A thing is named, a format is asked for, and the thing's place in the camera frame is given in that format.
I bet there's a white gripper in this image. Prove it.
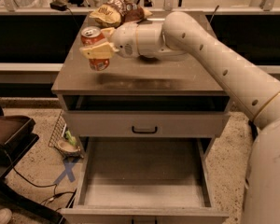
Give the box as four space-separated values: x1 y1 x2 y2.
79 22 139 59

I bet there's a red coke can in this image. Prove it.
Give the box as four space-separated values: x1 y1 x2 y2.
80 26 109 71

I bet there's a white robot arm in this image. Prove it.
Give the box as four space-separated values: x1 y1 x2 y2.
80 11 280 224

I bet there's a closed grey top drawer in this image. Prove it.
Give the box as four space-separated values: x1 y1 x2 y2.
63 111 230 138

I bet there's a grey drawer cabinet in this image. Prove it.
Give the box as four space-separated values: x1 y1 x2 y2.
51 10 245 224

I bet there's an open grey middle drawer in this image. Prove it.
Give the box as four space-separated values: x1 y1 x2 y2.
61 138 229 224

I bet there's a brown yellow chip bag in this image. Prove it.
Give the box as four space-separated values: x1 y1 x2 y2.
90 0 152 28

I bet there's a black power adapter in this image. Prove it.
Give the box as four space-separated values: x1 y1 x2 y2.
50 1 67 11

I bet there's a green object in basket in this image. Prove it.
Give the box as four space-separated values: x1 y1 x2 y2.
65 131 77 147

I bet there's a small bowl in basket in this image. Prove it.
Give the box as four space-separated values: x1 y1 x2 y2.
57 140 79 155

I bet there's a blue tape cross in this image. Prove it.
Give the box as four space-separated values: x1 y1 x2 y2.
54 157 79 184

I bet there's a white shoe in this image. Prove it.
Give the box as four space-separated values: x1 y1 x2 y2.
0 208 12 224

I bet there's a black drawer handle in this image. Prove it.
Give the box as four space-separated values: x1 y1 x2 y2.
131 126 158 134

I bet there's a wire basket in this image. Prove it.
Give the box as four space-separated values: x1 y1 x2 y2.
49 112 83 158

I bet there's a black cable on floor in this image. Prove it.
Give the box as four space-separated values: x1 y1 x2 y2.
3 149 77 212

